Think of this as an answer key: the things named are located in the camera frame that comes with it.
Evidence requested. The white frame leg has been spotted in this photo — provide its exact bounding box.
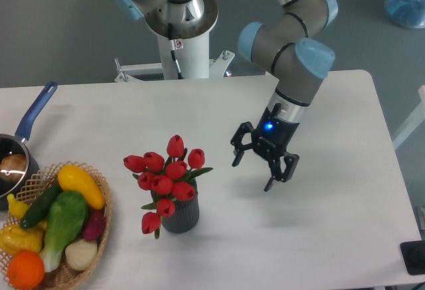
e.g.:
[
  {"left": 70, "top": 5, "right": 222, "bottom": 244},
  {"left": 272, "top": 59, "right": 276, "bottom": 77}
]
[{"left": 392, "top": 85, "right": 424, "bottom": 150}]

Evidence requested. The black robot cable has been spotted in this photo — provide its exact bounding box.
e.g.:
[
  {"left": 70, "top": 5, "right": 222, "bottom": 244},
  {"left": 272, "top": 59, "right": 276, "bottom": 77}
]
[{"left": 167, "top": 23, "right": 185, "bottom": 80}]

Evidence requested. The yellow banana piece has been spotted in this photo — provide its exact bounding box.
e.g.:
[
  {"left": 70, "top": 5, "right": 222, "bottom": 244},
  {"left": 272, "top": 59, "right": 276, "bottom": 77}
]
[{"left": 7, "top": 194, "right": 47, "bottom": 231}]

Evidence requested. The dark grey ribbed vase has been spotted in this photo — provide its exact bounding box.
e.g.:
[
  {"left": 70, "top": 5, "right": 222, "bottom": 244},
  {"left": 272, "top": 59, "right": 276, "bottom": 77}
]
[{"left": 141, "top": 179, "right": 200, "bottom": 238}]

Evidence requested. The red tulip bouquet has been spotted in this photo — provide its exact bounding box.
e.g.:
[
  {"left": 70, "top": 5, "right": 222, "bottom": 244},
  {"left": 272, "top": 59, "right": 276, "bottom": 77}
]
[{"left": 123, "top": 134, "right": 214, "bottom": 240}]

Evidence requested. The yellow pumpkin gourd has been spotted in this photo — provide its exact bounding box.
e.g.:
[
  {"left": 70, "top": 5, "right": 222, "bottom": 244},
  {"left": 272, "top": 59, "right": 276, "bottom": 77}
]
[{"left": 1, "top": 224, "right": 44, "bottom": 257}]

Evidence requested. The fried food in pan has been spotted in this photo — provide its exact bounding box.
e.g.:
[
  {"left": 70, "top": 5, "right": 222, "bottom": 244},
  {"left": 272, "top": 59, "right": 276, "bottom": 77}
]
[{"left": 1, "top": 154, "right": 27, "bottom": 182}]

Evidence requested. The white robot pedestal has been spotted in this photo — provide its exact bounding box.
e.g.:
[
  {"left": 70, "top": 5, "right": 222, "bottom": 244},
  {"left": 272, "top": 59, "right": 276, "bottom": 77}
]
[{"left": 115, "top": 0, "right": 235, "bottom": 82}]

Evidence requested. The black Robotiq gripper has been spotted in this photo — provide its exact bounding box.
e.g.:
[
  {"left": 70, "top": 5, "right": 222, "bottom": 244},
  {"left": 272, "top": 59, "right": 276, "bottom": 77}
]
[{"left": 230, "top": 106, "right": 301, "bottom": 193}]

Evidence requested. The green bok choy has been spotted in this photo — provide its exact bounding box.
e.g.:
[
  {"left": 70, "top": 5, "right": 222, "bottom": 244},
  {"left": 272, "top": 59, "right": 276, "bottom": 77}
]
[{"left": 40, "top": 190, "right": 88, "bottom": 273}]

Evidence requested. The green cucumber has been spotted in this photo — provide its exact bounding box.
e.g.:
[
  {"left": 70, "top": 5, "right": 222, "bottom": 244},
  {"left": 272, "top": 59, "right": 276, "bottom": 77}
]
[{"left": 19, "top": 182, "right": 62, "bottom": 229}]

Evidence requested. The orange fruit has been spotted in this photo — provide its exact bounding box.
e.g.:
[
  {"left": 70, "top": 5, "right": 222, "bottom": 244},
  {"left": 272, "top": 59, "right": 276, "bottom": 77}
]
[{"left": 7, "top": 251, "right": 44, "bottom": 289}]

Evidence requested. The purple radish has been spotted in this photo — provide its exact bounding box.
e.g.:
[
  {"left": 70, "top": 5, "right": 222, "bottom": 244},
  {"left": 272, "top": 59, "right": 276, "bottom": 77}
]
[{"left": 82, "top": 210, "right": 106, "bottom": 241}]

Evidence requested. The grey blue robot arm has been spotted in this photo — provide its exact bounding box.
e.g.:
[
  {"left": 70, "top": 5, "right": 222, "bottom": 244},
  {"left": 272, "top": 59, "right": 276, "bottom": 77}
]
[{"left": 114, "top": 0, "right": 338, "bottom": 188}]

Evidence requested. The blue handled saucepan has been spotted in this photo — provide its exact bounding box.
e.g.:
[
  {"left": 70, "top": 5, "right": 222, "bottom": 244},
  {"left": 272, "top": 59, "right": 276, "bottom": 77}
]
[{"left": 1, "top": 82, "right": 58, "bottom": 211}]

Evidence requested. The yellow squash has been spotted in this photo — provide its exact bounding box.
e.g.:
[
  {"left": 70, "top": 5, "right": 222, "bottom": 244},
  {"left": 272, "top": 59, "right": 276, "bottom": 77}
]
[{"left": 57, "top": 165, "right": 106, "bottom": 210}]

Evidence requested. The blue plastic bag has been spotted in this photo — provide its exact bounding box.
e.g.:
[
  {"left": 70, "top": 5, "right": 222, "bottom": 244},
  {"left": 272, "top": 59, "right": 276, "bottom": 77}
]
[{"left": 384, "top": 0, "right": 424, "bottom": 29}]

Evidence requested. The white garlic bulb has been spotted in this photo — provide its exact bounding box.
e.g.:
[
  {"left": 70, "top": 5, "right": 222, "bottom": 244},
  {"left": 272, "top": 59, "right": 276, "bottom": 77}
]
[{"left": 65, "top": 238, "right": 98, "bottom": 271}]

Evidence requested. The black device at edge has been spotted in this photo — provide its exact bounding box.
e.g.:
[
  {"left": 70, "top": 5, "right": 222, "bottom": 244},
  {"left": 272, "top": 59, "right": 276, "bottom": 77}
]
[{"left": 400, "top": 240, "right": 425, "bottom": 275}]

